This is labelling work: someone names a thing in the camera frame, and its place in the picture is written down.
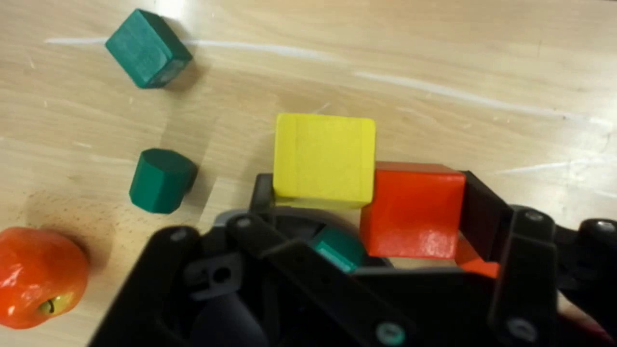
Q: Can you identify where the yellow wooden cube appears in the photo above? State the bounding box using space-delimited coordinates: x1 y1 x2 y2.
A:
273 114 375 207

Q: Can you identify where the red plastic apple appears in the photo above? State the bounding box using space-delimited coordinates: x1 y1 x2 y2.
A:
0 228 88 330

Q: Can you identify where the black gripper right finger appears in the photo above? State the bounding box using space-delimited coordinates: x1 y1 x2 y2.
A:
458 172 512 261

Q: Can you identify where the teal wooden cube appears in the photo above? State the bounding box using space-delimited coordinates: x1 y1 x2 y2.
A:
312 228 366 274

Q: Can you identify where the green hexagonal wooden block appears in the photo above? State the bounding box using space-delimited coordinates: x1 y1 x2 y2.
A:
128 149 198 215

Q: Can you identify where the orange-red wooden cube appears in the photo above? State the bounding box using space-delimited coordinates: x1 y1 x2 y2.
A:
360 163 464 261

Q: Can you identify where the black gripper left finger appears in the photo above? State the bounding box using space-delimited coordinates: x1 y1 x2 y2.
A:
248 174 275 215

